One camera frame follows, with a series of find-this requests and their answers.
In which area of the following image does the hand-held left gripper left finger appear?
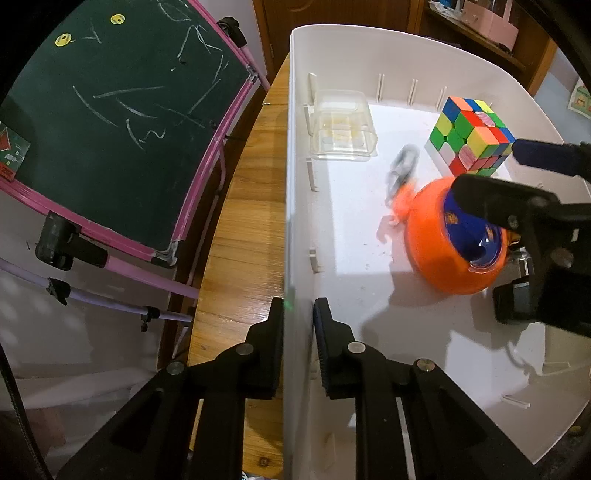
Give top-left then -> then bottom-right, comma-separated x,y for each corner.
55,298 -> 284,480

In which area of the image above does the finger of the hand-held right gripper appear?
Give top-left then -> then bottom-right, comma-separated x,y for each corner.
450,173 -> 591,335
512,137 -> 591,178

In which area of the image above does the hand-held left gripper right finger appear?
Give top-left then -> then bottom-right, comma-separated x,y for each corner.
315,298 -> 543,480

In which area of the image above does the orange ball toy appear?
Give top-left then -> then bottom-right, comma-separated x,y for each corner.
392,178 -> 511,296

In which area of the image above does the white plastic storage bin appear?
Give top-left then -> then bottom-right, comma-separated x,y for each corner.
283,24 -> 591,480

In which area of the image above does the colourful puzzle cube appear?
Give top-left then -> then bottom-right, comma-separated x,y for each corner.
424,96 -> 516,178

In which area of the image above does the wooden shelf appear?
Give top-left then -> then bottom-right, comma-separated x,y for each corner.
422,0 -> 559,95

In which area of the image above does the black metal clip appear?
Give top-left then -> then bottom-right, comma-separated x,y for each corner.
385,144 -> 419,208

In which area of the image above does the black plug adapter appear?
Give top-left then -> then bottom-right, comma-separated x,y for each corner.
493,276 -> 536,324

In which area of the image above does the pink box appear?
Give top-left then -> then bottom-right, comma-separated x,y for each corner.
462,0 -> 519,44

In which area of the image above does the clear plastic container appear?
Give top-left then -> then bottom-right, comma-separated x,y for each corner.
308,89 -> 378,160

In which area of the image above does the white pole with black clips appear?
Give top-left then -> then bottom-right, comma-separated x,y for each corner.
0,258 -> 195,330

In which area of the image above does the wooden door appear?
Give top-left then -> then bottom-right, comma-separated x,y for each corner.
254,0 -> 423,61

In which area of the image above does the black easel knob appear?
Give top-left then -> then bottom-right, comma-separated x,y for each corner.
222,17 -> 247,47
36,211 -> 109,271

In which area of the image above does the pink framed chalkboard easel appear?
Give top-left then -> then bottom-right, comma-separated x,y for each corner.
0,0 -> 273,301

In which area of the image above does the red green card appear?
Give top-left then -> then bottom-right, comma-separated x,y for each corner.
0,122 -> 31,181

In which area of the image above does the wall poster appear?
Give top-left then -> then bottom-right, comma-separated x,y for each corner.
567,78 -> 591,121

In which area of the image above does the black cable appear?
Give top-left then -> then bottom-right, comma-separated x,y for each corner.
0,344 -> 51,480

